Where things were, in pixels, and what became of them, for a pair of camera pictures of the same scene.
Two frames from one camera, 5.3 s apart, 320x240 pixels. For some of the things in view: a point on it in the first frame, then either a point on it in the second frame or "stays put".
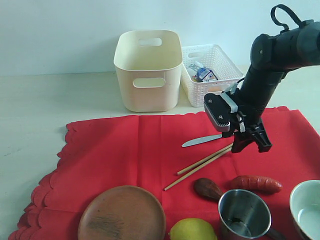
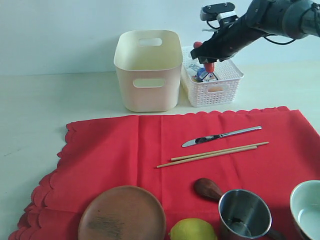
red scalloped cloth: (187, 166) stays put
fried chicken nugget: (214, 88) stays put
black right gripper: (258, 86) -> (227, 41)
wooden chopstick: (199, 168) -> (207, 157)
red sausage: (256, 183) -> (209, 67)
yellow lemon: (192, 229) stays put
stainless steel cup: (244, 214) stays put
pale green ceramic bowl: (305, 207) stays put
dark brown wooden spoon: (207, 187) stays put
